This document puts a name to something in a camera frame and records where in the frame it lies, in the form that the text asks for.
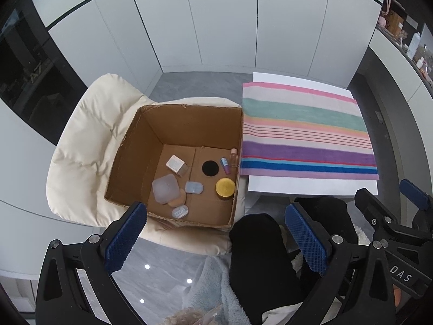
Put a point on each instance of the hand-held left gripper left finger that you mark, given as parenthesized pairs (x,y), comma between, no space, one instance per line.
(125,240)

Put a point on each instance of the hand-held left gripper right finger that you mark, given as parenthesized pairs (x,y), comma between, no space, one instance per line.
(306,240)

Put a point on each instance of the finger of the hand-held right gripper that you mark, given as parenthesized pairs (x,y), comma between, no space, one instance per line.
(370,206)
(412,189)

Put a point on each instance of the small clear case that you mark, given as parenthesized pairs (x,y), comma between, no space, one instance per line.
(179,212)

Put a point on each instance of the tan makeup sponge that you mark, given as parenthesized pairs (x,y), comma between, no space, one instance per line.
(178,201)

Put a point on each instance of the translucent plastic box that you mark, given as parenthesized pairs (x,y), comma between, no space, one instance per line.
(165,188)

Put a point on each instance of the light blue case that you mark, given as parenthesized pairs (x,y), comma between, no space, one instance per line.
(194,187)

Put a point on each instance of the small beige box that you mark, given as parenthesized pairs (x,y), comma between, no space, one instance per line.
(176,164)

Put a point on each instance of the red jar gold lid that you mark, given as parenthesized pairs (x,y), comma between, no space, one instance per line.
(225,187)

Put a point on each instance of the brown cardboard box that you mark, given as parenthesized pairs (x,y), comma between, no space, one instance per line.
(145,135)

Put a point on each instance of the small purple bottle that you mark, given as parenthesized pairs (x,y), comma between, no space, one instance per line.
(225,167)

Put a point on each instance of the small clear bottle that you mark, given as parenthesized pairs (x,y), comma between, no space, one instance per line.
(234,157)

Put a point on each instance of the black round lid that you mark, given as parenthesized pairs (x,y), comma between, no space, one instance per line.
(210,168)

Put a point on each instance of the cream fluffy slipper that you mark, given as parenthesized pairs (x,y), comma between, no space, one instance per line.
(283,234)

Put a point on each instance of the white fluffy rug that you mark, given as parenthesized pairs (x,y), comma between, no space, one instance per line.
(360,235)

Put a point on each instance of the white table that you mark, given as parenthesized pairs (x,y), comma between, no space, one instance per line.
(304,186)

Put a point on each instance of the cream garment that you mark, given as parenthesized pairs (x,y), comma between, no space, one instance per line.
(287,311)

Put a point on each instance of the striped colourful cloth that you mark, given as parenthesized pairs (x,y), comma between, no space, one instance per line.
(304,149)

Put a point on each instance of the cream fluffy fur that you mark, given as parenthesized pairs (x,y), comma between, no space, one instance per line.
(182,316)

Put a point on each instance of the cream padded chair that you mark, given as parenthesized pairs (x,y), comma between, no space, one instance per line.
(84,149)

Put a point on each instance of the light blue fleece jacket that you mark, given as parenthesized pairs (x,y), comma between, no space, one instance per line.
(216,287)

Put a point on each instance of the white plastic bottle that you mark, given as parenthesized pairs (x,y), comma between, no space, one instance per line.
(414,45)

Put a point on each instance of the brown paper bag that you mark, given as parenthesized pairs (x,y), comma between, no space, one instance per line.
(394,20)

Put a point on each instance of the dark glass panel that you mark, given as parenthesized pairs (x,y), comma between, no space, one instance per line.
(30,84)

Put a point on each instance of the wall socket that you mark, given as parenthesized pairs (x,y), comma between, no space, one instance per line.
(379,116)

